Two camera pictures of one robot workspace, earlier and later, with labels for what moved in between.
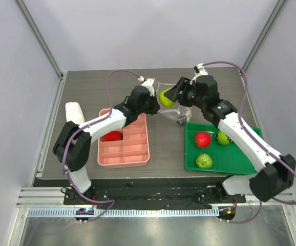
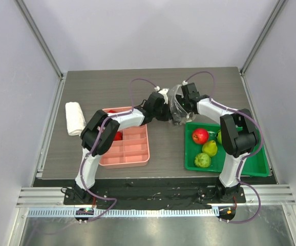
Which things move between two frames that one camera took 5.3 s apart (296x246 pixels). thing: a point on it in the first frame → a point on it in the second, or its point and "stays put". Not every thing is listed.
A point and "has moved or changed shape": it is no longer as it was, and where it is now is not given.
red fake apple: [203, 140] has moved or changed shape
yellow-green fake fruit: [222, 138] stays put
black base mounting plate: [119, 191] stays put
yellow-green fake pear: [164, 101] has moved or changed shape
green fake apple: [204, 160] stays put
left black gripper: [155, 107] → [167, 117]
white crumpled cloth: [74, 113] stays put
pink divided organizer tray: [132, 150] stays put
